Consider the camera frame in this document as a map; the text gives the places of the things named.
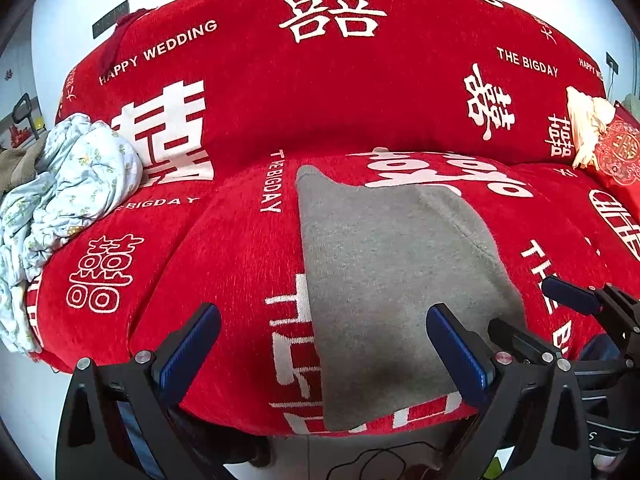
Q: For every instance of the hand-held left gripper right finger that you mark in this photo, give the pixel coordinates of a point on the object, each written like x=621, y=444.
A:
x=457, y=357

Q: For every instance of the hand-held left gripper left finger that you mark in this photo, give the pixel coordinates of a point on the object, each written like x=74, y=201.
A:
x=192, y=350

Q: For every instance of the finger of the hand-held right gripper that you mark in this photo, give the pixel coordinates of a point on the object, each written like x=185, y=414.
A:
x=515, y=337
x=567, y=290

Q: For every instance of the grey sweater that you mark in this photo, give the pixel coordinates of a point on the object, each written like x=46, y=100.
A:
x=390, y=270

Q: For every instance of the person's blue jeans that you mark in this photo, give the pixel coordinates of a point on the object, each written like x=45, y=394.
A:
x=140, y=440

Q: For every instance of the red embroidered cushion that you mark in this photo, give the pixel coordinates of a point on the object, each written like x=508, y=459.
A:
x=620, y=152

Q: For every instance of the cream cloth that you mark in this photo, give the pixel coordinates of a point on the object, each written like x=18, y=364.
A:
x=582, y=120

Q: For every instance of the light floral blanket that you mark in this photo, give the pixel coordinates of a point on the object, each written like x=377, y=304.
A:
x=75, y=170

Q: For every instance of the red printed sofa cover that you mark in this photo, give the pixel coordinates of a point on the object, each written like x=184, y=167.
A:
x=240, y=125

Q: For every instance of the beige cloth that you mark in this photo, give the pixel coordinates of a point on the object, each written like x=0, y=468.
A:
x=20, y=167

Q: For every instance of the black wall socket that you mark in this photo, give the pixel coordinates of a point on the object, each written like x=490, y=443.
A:
x=612, y=62

